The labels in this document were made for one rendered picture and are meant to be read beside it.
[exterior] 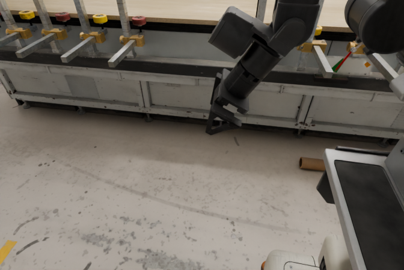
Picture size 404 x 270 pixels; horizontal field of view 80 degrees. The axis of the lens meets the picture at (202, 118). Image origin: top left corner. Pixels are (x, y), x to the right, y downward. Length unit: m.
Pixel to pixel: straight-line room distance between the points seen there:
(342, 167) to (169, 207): 1.25
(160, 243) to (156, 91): 1.09
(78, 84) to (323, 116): 1.96
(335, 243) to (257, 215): 0.95
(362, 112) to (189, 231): 1.45
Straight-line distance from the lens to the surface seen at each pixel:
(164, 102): 2.00
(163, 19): 1.59
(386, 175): 0.48
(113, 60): 1.29
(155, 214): 1.56
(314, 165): 1.84
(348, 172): 0.45
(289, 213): 1.63
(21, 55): 1.57
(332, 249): 0.65
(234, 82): 0.46
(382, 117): 2.16
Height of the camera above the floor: 1.34
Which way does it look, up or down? 39 degrees down
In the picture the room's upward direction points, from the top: straight up
